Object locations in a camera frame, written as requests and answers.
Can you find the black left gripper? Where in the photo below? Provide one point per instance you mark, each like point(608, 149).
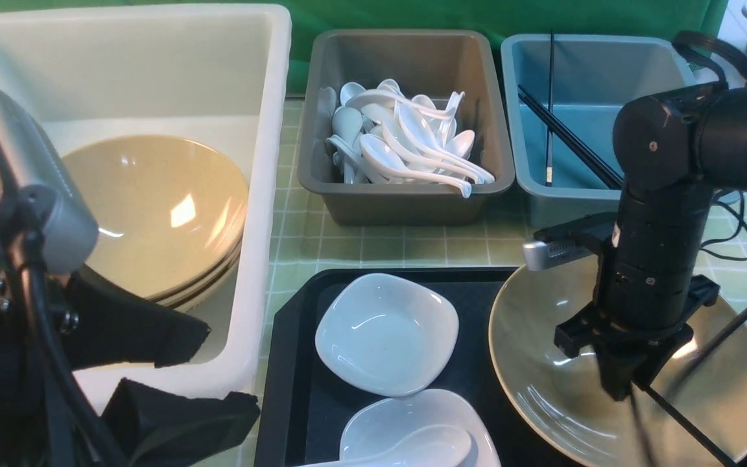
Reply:
point(115, 326)

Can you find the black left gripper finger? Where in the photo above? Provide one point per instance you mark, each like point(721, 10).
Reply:
point(155, 428)

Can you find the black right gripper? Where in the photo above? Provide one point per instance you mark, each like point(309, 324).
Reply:
point(633, 333)

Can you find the tan noodle bowl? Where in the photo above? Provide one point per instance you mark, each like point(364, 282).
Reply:
point(561, 398)

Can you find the white ceramic soup spoon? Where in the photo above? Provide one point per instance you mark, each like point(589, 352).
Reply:
point(434, 445)

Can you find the white square dish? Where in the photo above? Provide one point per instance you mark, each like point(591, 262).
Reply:
point(382, 424)
point(387, 335)

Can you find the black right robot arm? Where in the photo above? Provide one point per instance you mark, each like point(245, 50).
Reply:
point(676, 150)

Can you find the bottom stacked tan bowl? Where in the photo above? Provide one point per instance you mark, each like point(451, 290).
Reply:
point(206, 292)

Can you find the middle stacked tan bowl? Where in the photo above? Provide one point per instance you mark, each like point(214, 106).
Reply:
point(188, 295)

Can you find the black serving tray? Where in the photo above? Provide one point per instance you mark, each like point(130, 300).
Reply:
point(306, 406)

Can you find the upright black chopstick in bin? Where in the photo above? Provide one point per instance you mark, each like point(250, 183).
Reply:
point(548, 143)

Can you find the large white plastic tub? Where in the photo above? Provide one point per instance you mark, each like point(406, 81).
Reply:
point(212, 73)

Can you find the diagonal black chopstick in bin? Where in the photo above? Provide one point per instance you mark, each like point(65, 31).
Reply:
point(590, 158)

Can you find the blue plastic bin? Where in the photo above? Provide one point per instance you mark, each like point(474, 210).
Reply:
point(594, 76)

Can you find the pile of white spoons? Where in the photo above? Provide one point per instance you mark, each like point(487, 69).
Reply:
point(381, 136)

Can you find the green backdrop cloth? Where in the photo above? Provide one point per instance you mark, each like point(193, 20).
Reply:
point(497, 20)

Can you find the grey plastic bin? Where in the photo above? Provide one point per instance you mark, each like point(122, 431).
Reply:
point(431, 62)

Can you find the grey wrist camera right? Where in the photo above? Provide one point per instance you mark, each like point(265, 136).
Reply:
point(555, 250)

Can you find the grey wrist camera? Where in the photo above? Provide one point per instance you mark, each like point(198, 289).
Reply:
point(37, 193)
point(555, 250)

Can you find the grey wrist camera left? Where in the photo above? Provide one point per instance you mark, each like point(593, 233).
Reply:
point(37, 193)

